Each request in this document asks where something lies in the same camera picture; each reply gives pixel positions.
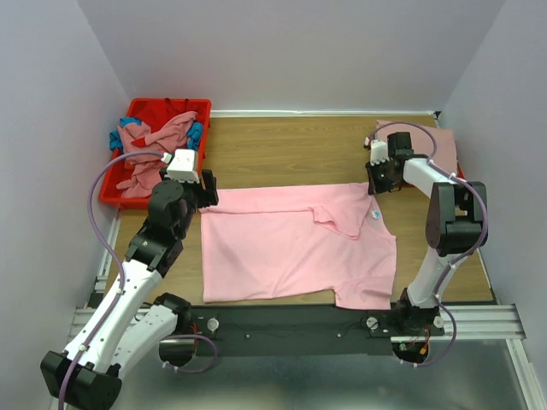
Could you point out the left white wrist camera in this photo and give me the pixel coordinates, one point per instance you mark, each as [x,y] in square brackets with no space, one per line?
[182,166]

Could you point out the folded dusty pink shirt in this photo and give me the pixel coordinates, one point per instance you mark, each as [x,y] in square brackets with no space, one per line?
[445,155]

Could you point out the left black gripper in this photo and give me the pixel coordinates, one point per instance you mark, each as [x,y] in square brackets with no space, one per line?
[209,196]

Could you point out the folded red shirt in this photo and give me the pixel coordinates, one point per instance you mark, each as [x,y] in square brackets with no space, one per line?
[460,174]

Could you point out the light pink t shirt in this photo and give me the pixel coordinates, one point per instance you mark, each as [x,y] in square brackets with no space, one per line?
[273,242]

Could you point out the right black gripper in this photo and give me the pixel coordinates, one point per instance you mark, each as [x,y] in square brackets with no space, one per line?
[373,187]

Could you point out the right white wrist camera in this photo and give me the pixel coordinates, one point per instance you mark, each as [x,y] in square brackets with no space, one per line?
[378,150]

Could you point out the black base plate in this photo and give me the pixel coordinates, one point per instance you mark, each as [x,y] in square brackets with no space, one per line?
[297,330]

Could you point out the red shirt in bin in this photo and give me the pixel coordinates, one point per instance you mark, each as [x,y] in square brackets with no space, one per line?
[158,112]

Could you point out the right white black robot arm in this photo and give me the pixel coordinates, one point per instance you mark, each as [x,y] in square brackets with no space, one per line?
[456,223]

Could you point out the crumpled dusty pink shirt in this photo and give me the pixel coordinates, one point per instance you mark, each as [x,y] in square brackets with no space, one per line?
[145,172]

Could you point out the red plastic bin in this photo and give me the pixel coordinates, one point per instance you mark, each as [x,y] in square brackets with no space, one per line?
[118,172]

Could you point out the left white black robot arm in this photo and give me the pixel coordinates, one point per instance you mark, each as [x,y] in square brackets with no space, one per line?
[88,373]

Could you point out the blue crumpled shirt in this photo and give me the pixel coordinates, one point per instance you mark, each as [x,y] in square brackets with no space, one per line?
[181,132]

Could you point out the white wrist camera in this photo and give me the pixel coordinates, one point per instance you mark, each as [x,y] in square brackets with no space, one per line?
[182,166]
[378,150]

